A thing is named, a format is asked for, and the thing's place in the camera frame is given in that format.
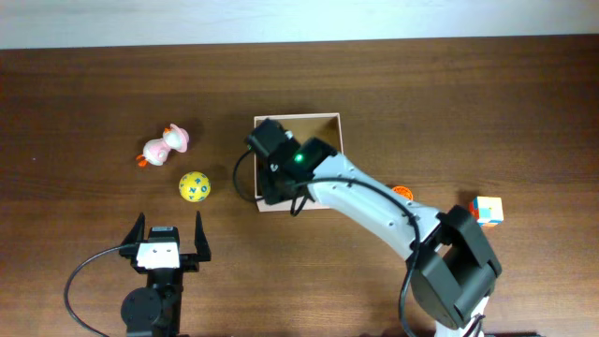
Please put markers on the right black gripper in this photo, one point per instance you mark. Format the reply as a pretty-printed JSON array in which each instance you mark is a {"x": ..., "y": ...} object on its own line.
[{"x": 270, "y": 194}]

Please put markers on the orange round toy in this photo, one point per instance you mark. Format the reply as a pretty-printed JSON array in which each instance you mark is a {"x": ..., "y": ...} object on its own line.
[{"x": 403, "y": 191}]

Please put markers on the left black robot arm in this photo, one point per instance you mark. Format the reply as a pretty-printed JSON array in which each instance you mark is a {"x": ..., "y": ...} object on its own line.
[{"x": 154, "y": 310}]

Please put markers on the pink white toy duck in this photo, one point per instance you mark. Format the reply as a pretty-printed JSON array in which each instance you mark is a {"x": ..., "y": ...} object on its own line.
[{"x": 156, "y": 151}]

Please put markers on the colourful puzzle cube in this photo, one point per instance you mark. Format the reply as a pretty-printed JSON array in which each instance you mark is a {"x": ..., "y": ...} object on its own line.
[{"x": 487, "y": 211}]

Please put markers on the pink cardboard box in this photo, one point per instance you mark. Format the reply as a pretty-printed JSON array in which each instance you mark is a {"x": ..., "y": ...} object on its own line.
[{"x": 325, "y": 126}]

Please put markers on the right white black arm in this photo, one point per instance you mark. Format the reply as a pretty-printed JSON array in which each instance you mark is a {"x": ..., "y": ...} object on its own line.
[{"x": 451, "y": 268}]

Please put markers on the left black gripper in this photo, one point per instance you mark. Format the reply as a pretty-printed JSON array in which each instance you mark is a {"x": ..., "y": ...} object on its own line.
[{"x": 191, "y": 261}]

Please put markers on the yellow letter ball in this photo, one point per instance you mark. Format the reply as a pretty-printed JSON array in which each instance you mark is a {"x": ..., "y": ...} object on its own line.
[{"x": 194, "y": 186}]

